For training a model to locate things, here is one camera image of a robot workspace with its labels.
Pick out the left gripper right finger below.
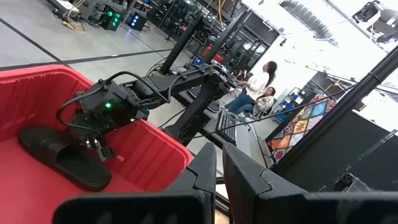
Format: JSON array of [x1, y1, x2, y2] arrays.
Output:
[[222, 142, 398, 224]]

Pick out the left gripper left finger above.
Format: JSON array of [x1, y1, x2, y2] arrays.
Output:
[[52, 142, 218, 224]]

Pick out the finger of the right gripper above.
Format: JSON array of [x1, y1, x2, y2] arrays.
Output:
[[95, 136, 116, 163], [81, 132, 98, 151]]

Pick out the black rubber slide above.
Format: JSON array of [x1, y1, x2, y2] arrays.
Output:
[[17, 124, 113, 193]]

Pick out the red plastic bin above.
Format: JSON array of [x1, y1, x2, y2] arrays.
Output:
[[0, 64, 195, 224]]

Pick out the black flat panel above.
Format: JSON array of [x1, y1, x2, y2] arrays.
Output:
[[273, 108, 398, 194]]

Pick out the grey desk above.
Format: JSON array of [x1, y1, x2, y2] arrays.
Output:
[[186, 90, 274, 170]]

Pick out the colourful patchwork quilt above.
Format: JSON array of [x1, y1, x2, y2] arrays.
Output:
[[266, 93, 339, 163]]

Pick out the black box green lights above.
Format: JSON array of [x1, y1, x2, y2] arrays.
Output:
[[98, 3, 124, 32]]

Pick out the black box blue lights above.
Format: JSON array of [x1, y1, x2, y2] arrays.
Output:
[[125, 11, 147, 32]]

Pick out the blue storage bins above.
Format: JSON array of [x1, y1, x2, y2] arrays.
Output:
[[275, 102, 296, 123]]

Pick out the black computer keyboard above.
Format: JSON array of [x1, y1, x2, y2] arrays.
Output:
[[215, 108, 239, 146]]

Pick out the person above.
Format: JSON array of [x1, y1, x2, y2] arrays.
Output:
[[241, 86, 277, 119], [224, 60, 279, 114]]

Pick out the black office chair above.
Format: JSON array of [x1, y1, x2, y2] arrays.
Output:
[[366, 8, 398, 44], [352, 0, 382, 24]]

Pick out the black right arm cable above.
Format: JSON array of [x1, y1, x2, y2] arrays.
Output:
[[55, 70, 171, 130]]

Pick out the small black bracket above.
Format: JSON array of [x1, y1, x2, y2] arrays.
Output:
[[334, 172, 371, 192]]

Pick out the yellow cable bundle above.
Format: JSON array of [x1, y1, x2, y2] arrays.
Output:
[[61, 0, 87, 35]]

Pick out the black metal post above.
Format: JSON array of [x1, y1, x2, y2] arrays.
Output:
[[159, 14, 205, 75], [201, 8, 252, 65]]

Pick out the thick black frame post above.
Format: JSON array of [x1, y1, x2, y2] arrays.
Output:
[[271, 45, 398, 175]]

